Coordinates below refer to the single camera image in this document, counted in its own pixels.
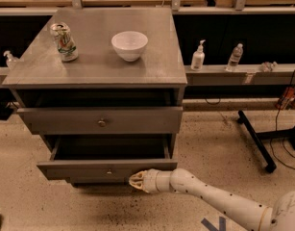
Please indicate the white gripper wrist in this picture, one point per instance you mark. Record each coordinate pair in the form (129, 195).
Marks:
(149, 180)

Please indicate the grey drawer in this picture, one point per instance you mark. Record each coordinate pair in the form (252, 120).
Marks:
(102, 120)
(89, 159)

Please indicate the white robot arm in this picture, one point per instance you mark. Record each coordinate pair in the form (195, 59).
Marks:
(250, 215)

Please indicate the grey top drawer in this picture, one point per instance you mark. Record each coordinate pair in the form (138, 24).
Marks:
(102, 120)

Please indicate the grey wooden drawer cabinet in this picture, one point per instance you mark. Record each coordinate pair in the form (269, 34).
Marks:
(99, 77)

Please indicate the white pump lotion bottle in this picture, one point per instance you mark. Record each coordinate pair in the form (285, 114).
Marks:
(198, 57)

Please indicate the white ceramic bowl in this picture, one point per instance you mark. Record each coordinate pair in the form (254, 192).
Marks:
(129, 45)

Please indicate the crushed green soda can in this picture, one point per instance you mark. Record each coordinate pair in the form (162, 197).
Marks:
(66, 46)

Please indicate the clear plastic water bottle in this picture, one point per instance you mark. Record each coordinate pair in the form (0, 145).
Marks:
(235, 57)

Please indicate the black stand base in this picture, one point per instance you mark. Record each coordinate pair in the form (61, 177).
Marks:
(259, 137)

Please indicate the crumpled clear plastic wrap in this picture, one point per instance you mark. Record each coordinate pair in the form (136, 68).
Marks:
(268, 67)

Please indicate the orange power tool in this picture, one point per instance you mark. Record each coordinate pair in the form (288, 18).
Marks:
(287, 99)

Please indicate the clear pump sanitizer bottle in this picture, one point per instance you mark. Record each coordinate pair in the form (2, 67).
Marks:
(11, 60)

